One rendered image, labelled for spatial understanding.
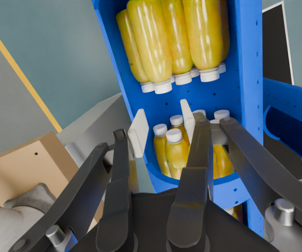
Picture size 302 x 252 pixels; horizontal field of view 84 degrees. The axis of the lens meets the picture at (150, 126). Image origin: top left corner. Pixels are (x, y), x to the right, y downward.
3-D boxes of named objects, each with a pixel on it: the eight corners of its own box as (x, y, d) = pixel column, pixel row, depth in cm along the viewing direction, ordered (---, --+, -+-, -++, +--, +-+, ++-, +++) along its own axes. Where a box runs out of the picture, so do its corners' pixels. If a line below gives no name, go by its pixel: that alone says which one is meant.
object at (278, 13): (241, 182, 180) (247, 193, 167) (198, 40, 130) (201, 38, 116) (295, 169, 168) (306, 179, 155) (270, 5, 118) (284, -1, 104)
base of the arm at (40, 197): (46, 242, 65) (36, 257, 59) (4, 201, 59) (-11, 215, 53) (83, 225, 61) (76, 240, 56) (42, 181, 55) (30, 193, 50)
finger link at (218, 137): (198, 134, 13) (238, 127, 13) (190, 113, 18) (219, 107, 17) (201, 150, 14) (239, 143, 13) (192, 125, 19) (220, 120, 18)
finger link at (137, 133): (142, 157, 17) (135, 158, 17) (149, 128, 23) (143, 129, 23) (134, 130, 16) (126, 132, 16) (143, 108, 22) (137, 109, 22)
